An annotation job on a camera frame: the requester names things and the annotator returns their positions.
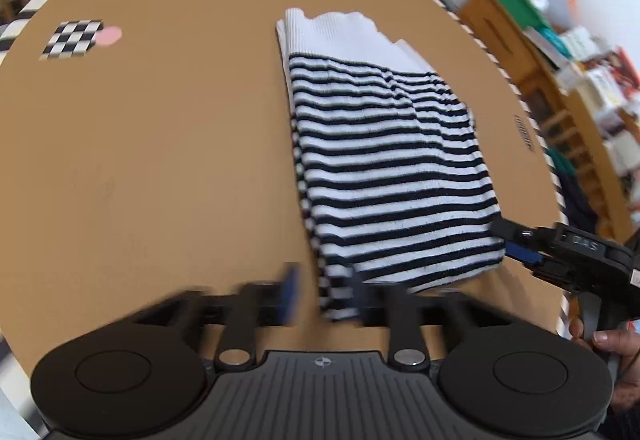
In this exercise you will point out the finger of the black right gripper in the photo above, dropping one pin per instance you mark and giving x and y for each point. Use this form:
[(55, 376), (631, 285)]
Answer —
[(520, 234), (530, 262)]

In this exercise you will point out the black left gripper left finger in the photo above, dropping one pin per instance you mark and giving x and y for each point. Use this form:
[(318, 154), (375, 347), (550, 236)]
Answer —
[(241, 314)]

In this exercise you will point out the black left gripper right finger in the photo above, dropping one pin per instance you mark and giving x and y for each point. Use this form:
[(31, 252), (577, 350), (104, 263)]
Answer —
[(456, 315)]

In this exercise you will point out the navy white striped knit sweater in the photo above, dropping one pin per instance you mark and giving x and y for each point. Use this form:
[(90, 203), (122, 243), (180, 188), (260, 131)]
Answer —
[(392, 183)]

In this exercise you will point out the person's right hand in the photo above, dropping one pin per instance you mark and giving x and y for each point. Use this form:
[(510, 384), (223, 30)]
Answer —
[(621, 346)]

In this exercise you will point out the green navy garment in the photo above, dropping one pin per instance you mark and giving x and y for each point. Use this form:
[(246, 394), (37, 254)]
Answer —
[(577, 208)]

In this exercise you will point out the black oval logo sticker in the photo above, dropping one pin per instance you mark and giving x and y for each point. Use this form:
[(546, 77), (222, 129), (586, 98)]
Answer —
[(524, 133)]

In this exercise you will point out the wooden drawer sideboard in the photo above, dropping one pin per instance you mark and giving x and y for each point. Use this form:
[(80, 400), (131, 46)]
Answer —
[(563, 118)]

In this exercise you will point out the checkerboard marker sticker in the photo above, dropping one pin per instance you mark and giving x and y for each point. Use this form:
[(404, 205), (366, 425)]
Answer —
[(72, 39)]

